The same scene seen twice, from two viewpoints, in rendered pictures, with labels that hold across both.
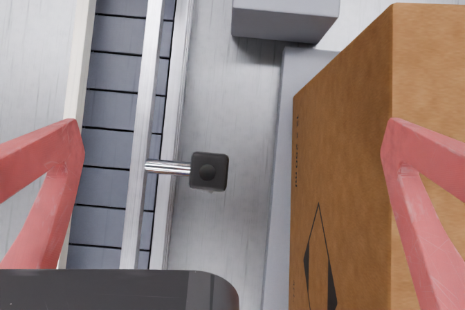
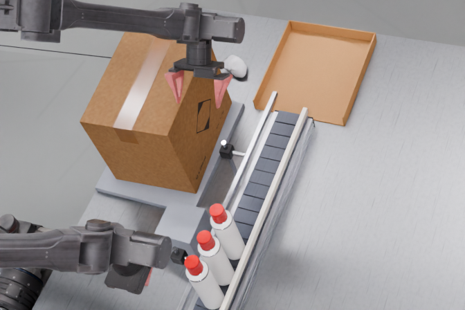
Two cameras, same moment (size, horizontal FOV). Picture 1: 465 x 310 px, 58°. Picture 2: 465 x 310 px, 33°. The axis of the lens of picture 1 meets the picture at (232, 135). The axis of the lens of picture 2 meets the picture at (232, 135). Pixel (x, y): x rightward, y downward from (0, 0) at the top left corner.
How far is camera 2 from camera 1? 1.70 m
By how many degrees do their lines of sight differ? 39
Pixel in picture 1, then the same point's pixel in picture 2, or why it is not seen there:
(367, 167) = (181, 117)
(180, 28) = not seen: hidden behind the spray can
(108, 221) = (275, 156)
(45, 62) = (295, 228)
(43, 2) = (290, 252)
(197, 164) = (228, 150)
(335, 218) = (192, 120)
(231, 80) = not seen: hidden behind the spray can
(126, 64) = (254, 207)
